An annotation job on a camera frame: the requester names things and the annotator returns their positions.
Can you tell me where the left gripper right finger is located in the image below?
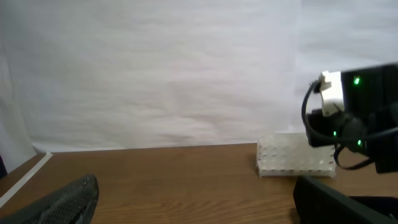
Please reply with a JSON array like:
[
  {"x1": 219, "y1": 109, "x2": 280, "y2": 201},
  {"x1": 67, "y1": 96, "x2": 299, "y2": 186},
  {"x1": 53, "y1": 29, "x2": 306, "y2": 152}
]
[{"x1": 293, "y1": 175, "x2": 398, "y2": 224}]

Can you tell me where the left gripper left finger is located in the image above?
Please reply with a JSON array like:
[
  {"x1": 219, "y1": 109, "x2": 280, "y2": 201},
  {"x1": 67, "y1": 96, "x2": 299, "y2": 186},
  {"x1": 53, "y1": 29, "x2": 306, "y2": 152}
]
[{"x1": 0, "y1": 174, "x2": 100, "y2": 224}]

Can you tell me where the white test tube rack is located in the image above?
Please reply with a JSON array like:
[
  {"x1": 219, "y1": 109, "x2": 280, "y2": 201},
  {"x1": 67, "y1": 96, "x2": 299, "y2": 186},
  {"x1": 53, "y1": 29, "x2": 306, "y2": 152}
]
[{"x1": 256, "y1": 133, "x2": 337, "y2": 178}]

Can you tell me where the black tray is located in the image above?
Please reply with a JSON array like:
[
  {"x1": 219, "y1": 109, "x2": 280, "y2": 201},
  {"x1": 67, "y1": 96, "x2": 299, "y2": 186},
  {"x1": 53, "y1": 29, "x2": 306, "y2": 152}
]
[{"x1": 348, "y1": 195, "x2": 398, "y2": 218}]

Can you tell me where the black cable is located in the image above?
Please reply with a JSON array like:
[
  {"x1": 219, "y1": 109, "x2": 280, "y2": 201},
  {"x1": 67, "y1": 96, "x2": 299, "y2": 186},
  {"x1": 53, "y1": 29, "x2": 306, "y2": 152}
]
[{"x1": 300, "y1": 79, "x2": 398, "y2": 171}]

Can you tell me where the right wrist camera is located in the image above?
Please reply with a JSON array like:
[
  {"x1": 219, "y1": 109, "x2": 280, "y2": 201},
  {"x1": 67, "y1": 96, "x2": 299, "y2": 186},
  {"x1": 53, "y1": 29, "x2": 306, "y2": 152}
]
[{"x1": 319, "y1": 70, "x2": 345, "y2": 118}]

